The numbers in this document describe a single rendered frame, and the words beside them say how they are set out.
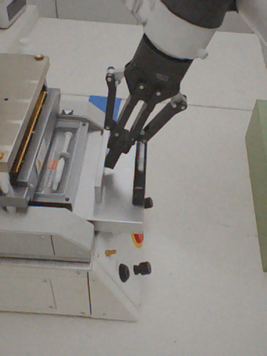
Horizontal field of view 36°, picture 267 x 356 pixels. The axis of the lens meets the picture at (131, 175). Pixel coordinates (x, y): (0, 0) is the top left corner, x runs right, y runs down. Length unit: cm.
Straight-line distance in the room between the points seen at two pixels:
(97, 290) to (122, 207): 15
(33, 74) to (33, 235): 26
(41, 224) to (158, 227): 37
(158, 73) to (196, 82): 83
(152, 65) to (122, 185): 24
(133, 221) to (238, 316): 30
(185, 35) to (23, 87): 28
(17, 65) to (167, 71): 29
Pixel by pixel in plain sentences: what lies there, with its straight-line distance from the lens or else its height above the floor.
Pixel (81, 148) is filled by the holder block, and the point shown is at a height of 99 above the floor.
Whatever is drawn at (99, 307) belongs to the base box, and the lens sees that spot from 75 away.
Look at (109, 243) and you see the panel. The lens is 71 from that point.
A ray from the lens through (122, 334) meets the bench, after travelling 79.
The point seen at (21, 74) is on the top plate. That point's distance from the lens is 71.
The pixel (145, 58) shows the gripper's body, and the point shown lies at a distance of 54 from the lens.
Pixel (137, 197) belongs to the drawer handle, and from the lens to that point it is 64.
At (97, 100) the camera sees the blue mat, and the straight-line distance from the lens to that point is 126.
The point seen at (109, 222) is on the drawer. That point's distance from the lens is 64.
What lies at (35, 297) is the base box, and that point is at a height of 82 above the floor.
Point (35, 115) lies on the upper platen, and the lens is 70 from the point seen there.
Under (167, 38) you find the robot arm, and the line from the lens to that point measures 51.
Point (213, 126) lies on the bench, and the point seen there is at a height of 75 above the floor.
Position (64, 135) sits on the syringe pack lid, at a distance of 74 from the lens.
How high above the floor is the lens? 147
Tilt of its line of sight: 46 degrees down
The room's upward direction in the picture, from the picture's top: 2 degrees clockwise
